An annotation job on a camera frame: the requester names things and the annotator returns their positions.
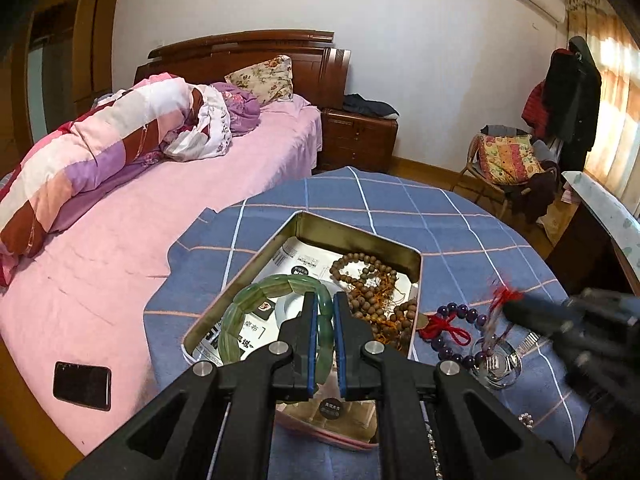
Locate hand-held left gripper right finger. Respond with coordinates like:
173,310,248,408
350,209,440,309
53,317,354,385
332,291,591,480

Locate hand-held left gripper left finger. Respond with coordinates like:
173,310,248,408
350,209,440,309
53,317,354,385
65,291,321,480

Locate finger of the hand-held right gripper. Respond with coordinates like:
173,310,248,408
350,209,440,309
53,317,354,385
501,292,576,343

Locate red knot tassel cord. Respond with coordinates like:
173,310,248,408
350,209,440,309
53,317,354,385
477,275,523,356

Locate green jade bracelet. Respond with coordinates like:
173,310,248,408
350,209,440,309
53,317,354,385
217,274,333,363

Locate metal tin box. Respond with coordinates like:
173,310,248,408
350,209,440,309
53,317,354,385
181,211,425,448

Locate white bangle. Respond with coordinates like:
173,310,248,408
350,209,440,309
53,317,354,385
274,291,307,333

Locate clear bag with black label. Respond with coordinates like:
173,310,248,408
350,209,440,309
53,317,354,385
279,396,379,442

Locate printed paper sheet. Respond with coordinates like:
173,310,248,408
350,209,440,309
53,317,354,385
192,237,420,366

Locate desk with patterned cover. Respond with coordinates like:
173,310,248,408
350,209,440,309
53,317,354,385
545,170,640,306

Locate dark garment on chair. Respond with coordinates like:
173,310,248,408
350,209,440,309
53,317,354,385
510,160,559,224

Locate blue checked cloth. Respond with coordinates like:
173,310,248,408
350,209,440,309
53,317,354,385
143,166,593,480

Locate floral patchwork cushion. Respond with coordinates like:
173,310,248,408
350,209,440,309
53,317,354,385
477,134,544,185

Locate wooden chair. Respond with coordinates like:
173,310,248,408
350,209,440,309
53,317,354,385
452,124,561,221

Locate hanging red garment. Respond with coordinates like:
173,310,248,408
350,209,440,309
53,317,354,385
521,80,548,136

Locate wooden nightstand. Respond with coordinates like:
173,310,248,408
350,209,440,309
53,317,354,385
317,107,400,175

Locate bed with pink sheet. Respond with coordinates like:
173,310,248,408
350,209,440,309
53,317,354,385
0,92,323,456

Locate hanging dark coat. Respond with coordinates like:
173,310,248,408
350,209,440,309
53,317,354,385
542,36,603,171

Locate yellow patterned curtain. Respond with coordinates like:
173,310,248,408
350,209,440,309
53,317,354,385
565,0,640,201

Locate black smartphone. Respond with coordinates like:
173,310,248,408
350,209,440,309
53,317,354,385
52,361,112,412

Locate dark folded clothes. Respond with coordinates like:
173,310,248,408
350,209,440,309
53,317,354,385
342,93,401,120

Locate purple blanket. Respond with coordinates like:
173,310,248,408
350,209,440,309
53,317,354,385
209,81,262,137

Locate floral pillow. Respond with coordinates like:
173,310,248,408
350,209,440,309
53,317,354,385
225,55,294,104

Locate pink striped quilt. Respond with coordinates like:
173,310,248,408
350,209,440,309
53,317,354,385
0,72,233,286

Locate wooden headboard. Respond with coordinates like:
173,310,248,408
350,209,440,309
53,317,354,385
134,30,352,111

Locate wooden wardrobe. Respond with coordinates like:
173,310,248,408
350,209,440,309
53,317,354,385
0,0,126,171

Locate silver link bracelet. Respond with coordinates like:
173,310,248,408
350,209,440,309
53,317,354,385
516,332,542,357

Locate wooden bead necklace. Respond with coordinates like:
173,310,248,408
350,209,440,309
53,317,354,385
329,252,418,356

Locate purple bead bracelet red knot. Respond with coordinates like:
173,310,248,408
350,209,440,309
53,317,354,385
419,302,496,370

